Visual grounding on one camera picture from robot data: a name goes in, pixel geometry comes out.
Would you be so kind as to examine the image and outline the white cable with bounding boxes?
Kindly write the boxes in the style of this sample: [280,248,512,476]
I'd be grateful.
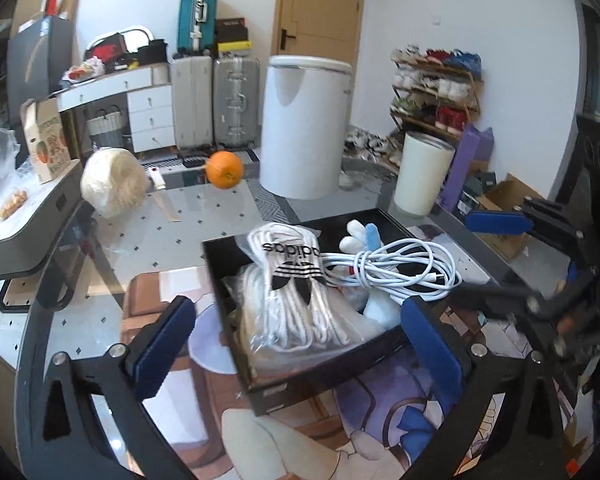
[322,240,463,306]

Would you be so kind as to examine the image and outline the clear plastic bag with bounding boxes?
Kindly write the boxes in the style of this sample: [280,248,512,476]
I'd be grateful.
[0,127,36,211]

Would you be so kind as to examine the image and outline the white side table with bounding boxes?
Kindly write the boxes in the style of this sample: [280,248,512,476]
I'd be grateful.
[0,160,98,311]

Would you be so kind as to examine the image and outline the plastic bag of food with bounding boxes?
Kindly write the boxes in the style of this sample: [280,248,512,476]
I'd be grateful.
[62,57,106,83]

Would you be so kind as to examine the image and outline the white plush toy keychain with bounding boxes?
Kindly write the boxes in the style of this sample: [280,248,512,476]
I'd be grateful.
[340,219,403,332]

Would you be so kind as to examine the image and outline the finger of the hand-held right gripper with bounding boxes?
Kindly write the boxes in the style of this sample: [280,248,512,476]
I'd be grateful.
[451,269,600,357]
[465,195,589,262]

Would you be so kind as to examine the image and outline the cream cylindrical bin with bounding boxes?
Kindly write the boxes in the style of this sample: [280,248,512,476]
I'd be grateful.
[394,131,456,218]

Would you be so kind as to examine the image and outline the pile of small orange fruits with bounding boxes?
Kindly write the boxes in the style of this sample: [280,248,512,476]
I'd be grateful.
[0,187,31,231]

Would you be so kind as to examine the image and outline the grey woven basket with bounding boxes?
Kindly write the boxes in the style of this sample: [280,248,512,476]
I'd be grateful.
[86,110,131,151]

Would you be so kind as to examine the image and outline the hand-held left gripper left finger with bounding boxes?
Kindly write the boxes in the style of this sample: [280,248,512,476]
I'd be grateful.
[16,296,198,480]

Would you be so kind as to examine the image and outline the wooden door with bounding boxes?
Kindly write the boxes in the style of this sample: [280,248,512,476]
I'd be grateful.
[270,0,368,61]

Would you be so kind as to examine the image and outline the orange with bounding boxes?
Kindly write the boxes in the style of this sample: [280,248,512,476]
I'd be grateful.
[205,151,244,190]

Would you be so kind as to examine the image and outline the striped floor rug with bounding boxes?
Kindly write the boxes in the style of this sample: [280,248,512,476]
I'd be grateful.
[140,147,261,173]

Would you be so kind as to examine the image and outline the dark grey fridge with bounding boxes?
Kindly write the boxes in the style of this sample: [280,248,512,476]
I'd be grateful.
[6,15,76,111]

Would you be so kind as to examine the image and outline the black bag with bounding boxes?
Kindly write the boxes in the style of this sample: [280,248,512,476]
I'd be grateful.
[137,40,170,67]

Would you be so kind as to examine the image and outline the rows of shoes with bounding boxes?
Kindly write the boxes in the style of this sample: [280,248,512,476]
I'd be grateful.
[391,46,483,128]

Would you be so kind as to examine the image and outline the silver suitcase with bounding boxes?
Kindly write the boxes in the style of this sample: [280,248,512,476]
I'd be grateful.
[212,55,261,149]

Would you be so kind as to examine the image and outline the printed fruit carton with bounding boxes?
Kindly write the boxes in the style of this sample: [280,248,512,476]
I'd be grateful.
[20,97,81,184]

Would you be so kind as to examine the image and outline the purple board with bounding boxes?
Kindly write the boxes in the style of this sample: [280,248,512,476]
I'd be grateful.
[439,124,496,213]

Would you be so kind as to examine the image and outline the white handled knife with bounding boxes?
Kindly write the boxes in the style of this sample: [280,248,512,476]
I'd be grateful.
[147,167,182,223]

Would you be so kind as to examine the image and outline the bag of white shoelaces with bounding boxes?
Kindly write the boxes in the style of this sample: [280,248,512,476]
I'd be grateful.
[232,225,381,356]

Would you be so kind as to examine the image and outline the red black shoebox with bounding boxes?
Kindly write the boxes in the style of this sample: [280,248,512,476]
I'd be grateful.
[85,35,131,66]

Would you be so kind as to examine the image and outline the teal suitcase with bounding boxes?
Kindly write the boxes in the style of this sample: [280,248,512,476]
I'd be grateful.
[176,0,220,56]

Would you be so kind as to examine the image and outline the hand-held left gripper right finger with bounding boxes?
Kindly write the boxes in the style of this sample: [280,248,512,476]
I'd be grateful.
[400,296,577,480]

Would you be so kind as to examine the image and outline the stack of dark boxes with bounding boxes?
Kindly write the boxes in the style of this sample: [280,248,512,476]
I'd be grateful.
[215,17,253,58]

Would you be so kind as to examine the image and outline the wooden shoe rack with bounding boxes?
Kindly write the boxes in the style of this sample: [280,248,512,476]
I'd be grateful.
[390,50,485,133]

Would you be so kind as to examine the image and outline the white desk with drawers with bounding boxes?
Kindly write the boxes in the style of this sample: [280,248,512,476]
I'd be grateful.
[55,65,176,153]

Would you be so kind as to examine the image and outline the pile of white sneakers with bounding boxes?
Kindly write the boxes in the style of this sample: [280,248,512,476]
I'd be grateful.
[342,125,406,171]

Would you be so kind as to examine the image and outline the white rounded frame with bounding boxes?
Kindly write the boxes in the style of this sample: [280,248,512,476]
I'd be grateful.
[85,23,155,61]

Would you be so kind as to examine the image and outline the white suitcase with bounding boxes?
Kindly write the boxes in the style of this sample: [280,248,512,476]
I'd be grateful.
[171,55,214,151]

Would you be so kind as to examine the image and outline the white cylindrical appliance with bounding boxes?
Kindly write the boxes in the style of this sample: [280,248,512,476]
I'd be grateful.
[259,55,353,200]

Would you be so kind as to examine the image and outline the wrapped round cabbage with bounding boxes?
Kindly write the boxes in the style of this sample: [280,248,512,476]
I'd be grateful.
[80,147,148,218]

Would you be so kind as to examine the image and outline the brown cardboard box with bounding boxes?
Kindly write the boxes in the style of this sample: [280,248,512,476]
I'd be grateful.
[460,172,548,261]

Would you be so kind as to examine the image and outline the printed cartoon table mat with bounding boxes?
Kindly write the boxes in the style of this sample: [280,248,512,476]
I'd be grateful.
[120,225,581,480]

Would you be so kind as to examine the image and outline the black cardboard box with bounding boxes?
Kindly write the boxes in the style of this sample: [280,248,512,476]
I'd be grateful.
[202,207,461,417]

